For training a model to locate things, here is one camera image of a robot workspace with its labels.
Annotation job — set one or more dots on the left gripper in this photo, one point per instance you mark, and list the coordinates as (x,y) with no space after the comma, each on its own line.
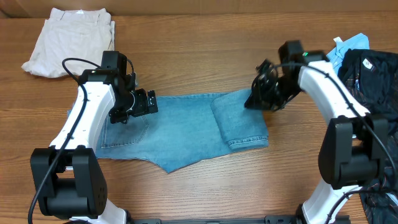
(117,116)

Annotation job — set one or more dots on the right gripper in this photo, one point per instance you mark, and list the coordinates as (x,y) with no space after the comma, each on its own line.
(260,101)

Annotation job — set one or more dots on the blue denim jeans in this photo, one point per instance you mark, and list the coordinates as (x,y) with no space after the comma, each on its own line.
(186,129)

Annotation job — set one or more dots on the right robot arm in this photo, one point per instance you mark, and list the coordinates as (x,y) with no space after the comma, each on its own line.
(353,151)

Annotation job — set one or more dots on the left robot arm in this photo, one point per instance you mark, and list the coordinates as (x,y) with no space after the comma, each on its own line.
(69,182)

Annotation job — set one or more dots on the folded beige trousers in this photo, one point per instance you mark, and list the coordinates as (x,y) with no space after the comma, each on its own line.
(70,34)

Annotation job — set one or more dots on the black printed garment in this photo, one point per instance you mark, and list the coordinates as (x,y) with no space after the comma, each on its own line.
(371,77)

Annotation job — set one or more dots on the light blue shirt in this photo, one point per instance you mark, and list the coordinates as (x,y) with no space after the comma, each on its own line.
(337,54)

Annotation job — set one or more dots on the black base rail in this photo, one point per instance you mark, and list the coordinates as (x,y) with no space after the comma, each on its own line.
(214,221)

